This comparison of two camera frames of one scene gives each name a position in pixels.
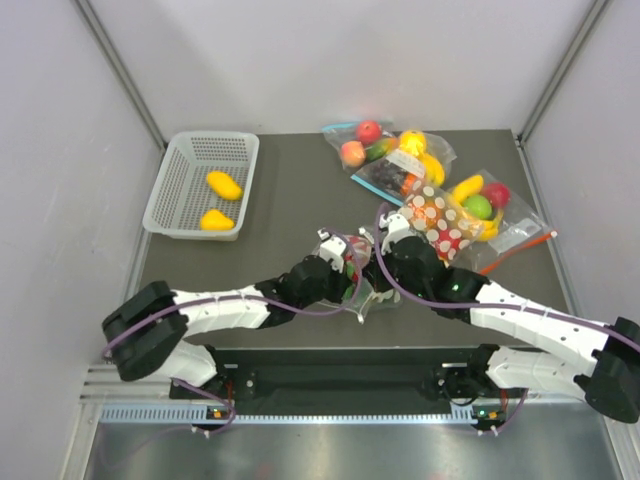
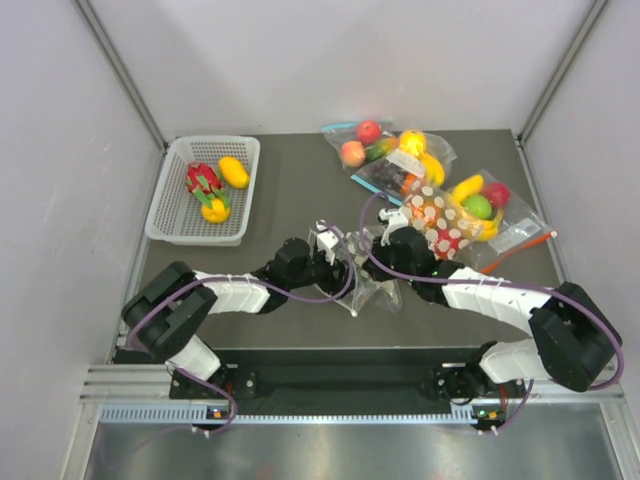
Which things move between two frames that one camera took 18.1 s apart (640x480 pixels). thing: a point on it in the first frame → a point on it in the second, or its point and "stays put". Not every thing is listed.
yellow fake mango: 215,220 → 218,212
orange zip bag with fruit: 495,222 stays put
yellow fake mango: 224,185 → 234,171
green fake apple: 478,206 stays put
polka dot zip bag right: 436,216 stays put
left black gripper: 341,280 stays put
